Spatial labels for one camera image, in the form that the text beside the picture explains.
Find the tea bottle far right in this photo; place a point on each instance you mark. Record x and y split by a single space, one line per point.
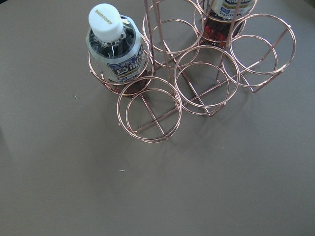
219 15

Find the copper wire bottle rack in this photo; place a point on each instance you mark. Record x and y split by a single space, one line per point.
187 73

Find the tea bottle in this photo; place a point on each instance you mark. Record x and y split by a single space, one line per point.
115 43
219 15

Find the tea bottle far left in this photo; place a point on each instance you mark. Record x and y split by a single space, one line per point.
115 43

